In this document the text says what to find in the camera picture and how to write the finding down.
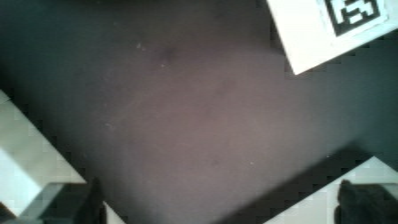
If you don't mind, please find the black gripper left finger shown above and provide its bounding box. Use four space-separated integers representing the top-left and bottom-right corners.
38 180 107 224

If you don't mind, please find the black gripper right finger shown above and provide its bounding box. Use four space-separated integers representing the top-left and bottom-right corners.
335 180 398 224

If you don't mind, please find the white marker sheet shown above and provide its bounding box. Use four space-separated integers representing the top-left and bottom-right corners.
267 0 398 75

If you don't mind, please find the white right side rail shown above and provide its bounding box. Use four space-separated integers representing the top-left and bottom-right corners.
266 157 398 224

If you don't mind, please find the white rail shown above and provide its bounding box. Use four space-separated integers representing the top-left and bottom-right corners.
0 90 86 215
266 157 398 224

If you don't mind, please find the white front rail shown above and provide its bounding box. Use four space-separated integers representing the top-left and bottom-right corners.
0 90 86 215

